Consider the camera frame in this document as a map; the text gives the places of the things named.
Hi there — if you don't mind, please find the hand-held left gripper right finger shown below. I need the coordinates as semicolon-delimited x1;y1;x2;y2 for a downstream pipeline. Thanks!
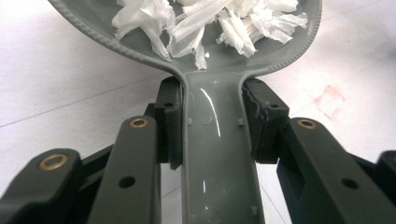
241;77;290;165

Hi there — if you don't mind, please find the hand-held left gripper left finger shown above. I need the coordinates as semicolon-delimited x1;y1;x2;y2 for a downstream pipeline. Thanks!
153;76;185;171

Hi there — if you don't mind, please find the grey dustpan with orange edge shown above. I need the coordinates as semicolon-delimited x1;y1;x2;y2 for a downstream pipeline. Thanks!
48;0;323;224

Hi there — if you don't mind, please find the pile of white paper scraps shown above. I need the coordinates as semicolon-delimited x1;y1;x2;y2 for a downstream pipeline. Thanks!
111;0;309;71

